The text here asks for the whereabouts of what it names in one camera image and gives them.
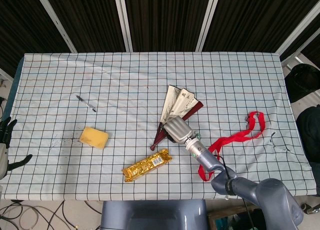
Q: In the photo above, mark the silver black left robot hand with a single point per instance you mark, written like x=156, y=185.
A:
x=3, y=155

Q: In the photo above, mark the white partition post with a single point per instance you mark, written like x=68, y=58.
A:
x=56, y=21
x=207, y=20
x=123, y=20
x=297, y=25

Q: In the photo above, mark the gold foil snack pack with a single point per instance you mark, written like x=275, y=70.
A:
x=146, y=166

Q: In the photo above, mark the black caster wheel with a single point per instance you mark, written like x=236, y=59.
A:
x=311, y=210

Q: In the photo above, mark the black bag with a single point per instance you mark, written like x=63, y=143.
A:
x=311, y=132
x=303, y=82

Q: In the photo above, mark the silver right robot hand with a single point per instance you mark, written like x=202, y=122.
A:
x=178, y=130

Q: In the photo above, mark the blue-grey robot torso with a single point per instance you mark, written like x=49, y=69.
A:
x=155, y=215

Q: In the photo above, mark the black pen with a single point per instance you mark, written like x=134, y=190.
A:
x=86, y=103

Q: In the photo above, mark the white checked tablecloth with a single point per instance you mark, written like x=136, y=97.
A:
x=137, y=90

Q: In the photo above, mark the paper folding fan red ribs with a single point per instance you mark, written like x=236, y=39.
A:
x=180, y=100

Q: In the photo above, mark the yellow sponge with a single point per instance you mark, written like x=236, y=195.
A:
x=94, y=137

